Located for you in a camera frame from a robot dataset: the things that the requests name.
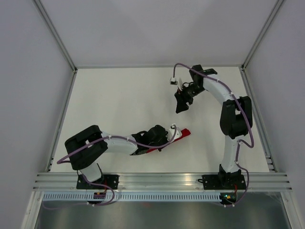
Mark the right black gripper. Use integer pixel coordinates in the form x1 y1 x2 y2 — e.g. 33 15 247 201
174 83 205 114

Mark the red cloth napkin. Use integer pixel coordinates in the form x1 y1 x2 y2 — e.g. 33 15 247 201
138 128 191 155

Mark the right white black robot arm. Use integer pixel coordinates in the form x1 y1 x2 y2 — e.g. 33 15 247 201
170 65 254 190

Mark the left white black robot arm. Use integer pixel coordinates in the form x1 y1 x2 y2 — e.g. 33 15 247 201
64 125 170 189

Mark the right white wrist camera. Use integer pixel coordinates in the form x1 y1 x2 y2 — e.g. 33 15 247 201
170 76 183 90

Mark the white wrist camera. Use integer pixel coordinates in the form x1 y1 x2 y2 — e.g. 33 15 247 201
170 76 183 90
166 124 182 142

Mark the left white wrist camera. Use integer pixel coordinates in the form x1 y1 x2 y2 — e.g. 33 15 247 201
166 124 182 142

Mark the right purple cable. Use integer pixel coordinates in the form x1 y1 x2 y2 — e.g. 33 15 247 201
173 63 254 208

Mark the purple cable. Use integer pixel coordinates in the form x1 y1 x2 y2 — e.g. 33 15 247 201
42 125 178 210
173 63 254 208

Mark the white slotted cable duct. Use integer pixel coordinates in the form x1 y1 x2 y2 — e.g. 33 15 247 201
43 192 221 202

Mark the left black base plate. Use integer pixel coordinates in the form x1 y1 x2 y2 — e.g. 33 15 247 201
76 174 119 190

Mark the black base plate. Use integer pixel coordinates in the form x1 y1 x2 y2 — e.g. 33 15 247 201
198 174 246 190
76 174 119 190

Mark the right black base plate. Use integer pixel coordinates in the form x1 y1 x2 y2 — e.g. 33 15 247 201
198 174 246 190

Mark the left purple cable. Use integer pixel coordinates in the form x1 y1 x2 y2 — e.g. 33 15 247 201
42 125 178 210

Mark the aluminium front rail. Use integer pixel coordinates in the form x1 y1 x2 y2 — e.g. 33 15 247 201
32 172 292 192

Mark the aluminium frame right post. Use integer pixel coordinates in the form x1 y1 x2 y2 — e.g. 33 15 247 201
241 0 285 71

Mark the aluminium frame post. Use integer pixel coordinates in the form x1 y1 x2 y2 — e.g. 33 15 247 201
32 0 77 73
241 0 285 71

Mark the aluminium frame left post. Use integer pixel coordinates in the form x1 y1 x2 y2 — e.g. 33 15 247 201
32 0 77 73

